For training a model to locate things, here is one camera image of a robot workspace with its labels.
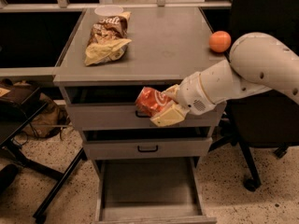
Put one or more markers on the grey drawer cabinet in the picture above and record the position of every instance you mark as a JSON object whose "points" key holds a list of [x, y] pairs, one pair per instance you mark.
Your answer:
{"points": [[167, 45]]}

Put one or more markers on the brown backpack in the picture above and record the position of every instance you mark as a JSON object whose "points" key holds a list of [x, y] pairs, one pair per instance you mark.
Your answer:
{"points": [[48, 121]]}

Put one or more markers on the middle grey drawer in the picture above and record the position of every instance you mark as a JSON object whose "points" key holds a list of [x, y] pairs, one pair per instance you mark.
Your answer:
{"points": [[147, 148]]}

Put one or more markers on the top grey drawer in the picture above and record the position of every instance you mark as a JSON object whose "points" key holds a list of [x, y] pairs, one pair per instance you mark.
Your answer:
{"points": [[94, 117]]}

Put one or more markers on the red coke can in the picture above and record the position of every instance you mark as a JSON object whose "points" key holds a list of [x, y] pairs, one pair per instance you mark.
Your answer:
{"points": [[151, 101]]}

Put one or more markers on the brown chip bag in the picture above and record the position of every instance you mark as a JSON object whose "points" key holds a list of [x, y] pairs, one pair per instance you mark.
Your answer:
{"points": [[108, 39]]}

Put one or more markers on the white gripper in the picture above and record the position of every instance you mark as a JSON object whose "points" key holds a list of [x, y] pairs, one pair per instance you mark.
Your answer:
{"points": [[192, 92]]}

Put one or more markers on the black office chair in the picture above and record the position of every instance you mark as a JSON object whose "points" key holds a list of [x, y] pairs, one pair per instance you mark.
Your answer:
{"points": [[269, 119]]}

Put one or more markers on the orange fruit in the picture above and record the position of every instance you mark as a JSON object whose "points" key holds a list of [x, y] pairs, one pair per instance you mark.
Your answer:
{"points": [[220, 41]]}

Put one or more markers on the bottom open grey drawer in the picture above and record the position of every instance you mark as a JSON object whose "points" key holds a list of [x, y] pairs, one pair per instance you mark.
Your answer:
{"points": [[150, 191]]}

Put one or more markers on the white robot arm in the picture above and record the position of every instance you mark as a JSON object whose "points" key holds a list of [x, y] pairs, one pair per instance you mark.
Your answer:
{"points": [[257, 63]]}

